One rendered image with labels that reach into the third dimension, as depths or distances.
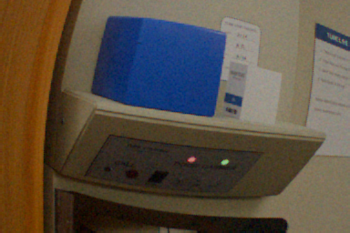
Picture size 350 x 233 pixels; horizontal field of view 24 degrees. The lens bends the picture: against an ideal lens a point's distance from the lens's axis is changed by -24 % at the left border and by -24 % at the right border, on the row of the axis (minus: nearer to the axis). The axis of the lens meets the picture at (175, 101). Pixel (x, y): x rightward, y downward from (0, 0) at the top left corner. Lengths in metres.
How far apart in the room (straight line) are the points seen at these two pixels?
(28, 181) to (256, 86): 0.31
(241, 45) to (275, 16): 0.07
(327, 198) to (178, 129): 0.92
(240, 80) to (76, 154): 0.21
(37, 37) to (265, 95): 0.30
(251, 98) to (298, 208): 0.77
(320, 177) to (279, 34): 0.70
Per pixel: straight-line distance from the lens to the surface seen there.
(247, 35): 1.19
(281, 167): 1.16
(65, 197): 1.10
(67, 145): 1.05
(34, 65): 0.98
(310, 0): 1.80
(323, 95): 1.82
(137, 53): 1.01
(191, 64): 1.03
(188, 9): 1.15
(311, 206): 1.87
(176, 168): 1.09
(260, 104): 1.11
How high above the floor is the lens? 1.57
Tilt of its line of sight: 3 degrees down
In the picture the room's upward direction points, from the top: 10 degrees clockwise
